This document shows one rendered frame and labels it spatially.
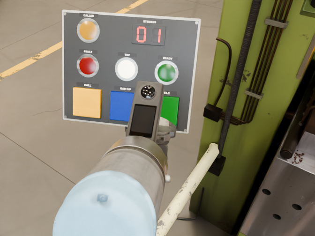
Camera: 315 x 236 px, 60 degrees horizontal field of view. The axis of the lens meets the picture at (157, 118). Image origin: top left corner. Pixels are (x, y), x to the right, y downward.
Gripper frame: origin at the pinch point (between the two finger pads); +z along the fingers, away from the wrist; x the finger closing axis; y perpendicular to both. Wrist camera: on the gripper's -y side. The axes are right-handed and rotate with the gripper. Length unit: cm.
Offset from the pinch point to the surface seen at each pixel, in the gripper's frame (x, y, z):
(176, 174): 3, 62, 105
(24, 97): -133, 34, 155
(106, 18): -15.4, -20.4, 10.9
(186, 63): 4.7, -11.4, 11.0
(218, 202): 26, 56, 67
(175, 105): 3.1, -1.1, 10.2
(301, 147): 36.3, 7.5, 15.4
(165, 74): -0.1, -8.5, 10.6
